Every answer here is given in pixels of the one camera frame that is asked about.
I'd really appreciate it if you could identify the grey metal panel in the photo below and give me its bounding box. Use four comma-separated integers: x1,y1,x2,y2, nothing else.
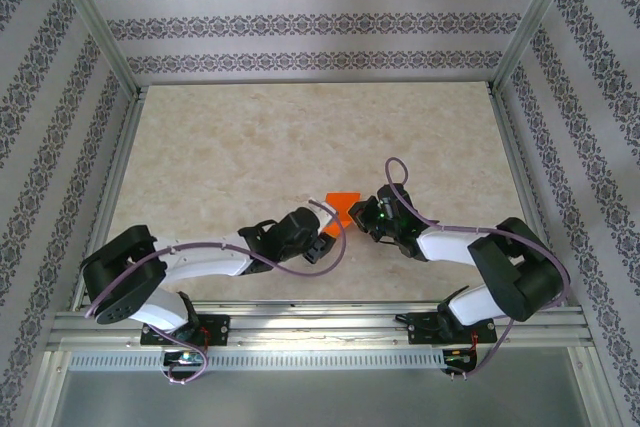
39,369,596,427

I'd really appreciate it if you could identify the small controller board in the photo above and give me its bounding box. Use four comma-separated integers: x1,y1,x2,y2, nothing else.
443,352,477,369
163,350,205,367

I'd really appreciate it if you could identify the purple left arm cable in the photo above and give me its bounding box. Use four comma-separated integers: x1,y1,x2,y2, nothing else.
84,199,349,387

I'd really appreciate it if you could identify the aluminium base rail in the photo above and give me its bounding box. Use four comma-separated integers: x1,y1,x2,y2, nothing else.
48,299,596,352

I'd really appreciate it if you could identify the perforated metal cable duct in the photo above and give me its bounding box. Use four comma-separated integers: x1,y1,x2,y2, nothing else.
67,349,449,371

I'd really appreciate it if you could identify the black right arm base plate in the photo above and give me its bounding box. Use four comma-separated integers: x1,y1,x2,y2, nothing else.
407,310,496,347

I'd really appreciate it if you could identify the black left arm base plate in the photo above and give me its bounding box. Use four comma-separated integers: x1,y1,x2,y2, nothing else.
140,313,230,347

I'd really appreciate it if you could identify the aluminium side rail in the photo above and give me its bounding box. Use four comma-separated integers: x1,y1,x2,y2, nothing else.
485,86,571,307
71,88,149,312

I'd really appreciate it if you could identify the aluminium frame post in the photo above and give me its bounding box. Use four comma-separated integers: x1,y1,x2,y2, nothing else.
42,0,147,101
491,0,586,94

